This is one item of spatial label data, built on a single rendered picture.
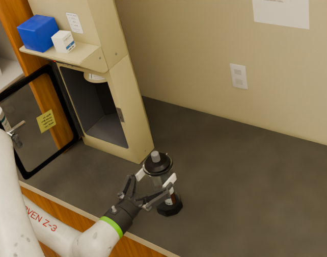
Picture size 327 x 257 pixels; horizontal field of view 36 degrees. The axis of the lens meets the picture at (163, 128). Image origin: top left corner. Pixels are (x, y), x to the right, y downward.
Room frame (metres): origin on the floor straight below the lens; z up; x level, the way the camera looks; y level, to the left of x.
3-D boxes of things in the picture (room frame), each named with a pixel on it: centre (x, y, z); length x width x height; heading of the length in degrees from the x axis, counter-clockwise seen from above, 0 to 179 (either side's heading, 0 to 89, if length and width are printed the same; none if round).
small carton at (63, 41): (1.62, 0.26, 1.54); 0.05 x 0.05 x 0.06; 53
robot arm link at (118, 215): (1.14, 0.22, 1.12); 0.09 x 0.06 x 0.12; 45
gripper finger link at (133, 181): (1.26, 0.15, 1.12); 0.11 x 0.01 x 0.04; 170
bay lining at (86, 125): (1.78, 0.16, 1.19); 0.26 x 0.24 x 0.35; 45
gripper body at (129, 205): (1.19, 0.17, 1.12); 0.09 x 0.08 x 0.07; 135
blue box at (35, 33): (1.71, 0.35, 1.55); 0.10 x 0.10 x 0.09; 45
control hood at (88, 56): (1.65, 0.29, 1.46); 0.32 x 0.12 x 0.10; 45
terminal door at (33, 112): (1.69, 0.49, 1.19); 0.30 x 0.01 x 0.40; 128
